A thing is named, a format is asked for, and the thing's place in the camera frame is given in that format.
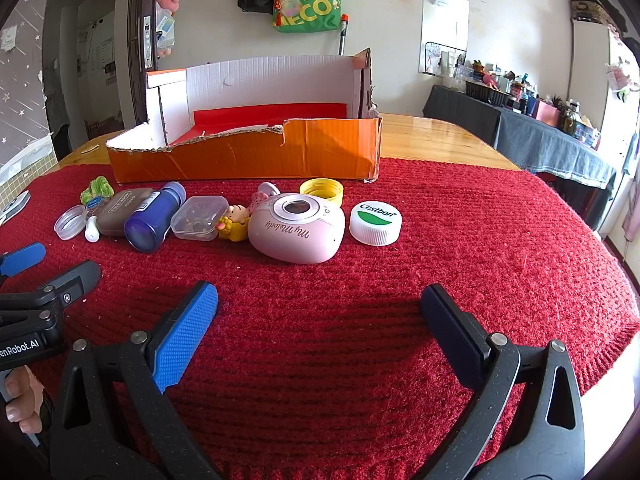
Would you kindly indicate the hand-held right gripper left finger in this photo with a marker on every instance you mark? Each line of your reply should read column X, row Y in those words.
column 185, row 340

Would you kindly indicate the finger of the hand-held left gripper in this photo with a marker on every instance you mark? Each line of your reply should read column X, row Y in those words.
column 25, row 257
column 80, row 277

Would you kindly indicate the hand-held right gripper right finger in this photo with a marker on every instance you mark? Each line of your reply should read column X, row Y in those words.
column 450, row 330

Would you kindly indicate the small clear dropper bottle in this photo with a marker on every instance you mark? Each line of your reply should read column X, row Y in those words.
column 91, row 230

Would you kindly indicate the clear round plastic lid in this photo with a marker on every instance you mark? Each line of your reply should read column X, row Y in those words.
column 67, row 225

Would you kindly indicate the brown oval case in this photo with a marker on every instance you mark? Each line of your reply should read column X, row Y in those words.
column 117, row 215

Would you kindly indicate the dark blue bottle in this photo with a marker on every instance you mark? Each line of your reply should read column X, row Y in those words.
column 150, row 220

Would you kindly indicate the green scrunchie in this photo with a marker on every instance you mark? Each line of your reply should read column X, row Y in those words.
column 100, row 187

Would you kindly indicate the yellow toy figure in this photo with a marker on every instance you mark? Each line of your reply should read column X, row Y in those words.
column 235, row 227

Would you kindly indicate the clear square plastic box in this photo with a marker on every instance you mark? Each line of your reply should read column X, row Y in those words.
column 197, row 217

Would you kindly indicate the white cap with green label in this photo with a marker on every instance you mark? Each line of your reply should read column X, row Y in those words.
column 375, row 230

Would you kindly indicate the pink toy camera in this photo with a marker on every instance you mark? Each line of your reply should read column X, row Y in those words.
column 300, row 235

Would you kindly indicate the yellow bottle cap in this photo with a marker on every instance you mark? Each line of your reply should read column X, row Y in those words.
column 332, row 192

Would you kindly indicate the orange cardboard box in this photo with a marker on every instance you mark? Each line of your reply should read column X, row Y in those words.
column 325, row 150

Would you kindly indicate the person's left hand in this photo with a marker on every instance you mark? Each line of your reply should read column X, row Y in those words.
column 25, row 400

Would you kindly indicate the white plastic gadget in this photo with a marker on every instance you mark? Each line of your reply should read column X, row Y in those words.
column 17, row 205

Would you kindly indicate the red knitted blanket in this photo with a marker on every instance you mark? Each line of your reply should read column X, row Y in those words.
column 350, row 285

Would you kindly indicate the small wooden piece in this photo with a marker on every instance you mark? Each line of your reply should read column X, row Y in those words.
column 90, row 149

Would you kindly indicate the dark cloth covered side table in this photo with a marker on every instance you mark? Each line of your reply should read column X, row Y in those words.
column 540, row 140

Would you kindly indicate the red paper liner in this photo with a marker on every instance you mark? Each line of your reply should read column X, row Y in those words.
column 240, row 120

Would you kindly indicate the black ribbed tray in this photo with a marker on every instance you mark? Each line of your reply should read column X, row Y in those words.
column 487, row 92

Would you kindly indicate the purple hanging cloth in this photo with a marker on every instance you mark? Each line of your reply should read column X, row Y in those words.
column 632, row 170

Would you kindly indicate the cluster of bottles and jars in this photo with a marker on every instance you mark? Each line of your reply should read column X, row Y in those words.
column 520, row 92

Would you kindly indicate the plastic bag on door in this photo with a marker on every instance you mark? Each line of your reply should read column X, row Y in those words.
column 165, row 30

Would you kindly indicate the tall white panel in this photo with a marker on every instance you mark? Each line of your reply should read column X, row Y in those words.
column 590, row 60

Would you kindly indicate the pink flower bunch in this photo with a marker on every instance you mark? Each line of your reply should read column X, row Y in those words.
column 622, row 77

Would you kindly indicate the wall mirror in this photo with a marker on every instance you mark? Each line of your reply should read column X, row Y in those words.
column 445, row 20

